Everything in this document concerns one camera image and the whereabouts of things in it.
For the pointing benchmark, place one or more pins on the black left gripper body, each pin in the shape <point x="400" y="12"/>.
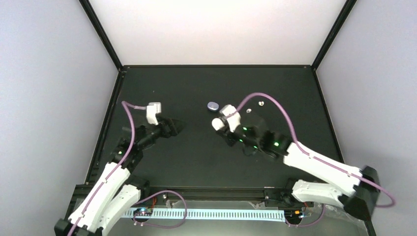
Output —
<point x="164" y="132"/>

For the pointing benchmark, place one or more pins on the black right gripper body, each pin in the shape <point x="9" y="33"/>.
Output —
<point x="229" y="140"/>

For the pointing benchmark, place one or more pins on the white oval capsule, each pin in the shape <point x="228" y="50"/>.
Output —
<point x="217" y="124"/>

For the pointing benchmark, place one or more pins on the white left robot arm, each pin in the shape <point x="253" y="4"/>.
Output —
<point x="117" y="189"/>

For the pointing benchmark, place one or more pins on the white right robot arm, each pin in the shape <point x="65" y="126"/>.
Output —
<point x="350" y="188"/>

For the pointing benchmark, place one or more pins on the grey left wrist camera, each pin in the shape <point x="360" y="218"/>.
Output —
<point x="153" y="108"/>

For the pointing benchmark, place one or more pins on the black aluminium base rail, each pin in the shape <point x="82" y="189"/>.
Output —
<point x="272" y="197"/>

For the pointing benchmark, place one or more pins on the light blue slotted cable duct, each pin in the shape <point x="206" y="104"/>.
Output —
<point x="207" y="214"/>

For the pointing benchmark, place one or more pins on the black frame post left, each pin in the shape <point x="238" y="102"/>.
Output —
<point x="92" y="16"/>

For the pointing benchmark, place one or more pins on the black frame post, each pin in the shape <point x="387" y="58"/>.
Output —
<point x="92" y="16"/>
<point x="335" y="29"/>

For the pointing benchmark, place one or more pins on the black frame post right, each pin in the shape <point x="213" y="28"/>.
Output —
<point x="335" y="29"/>

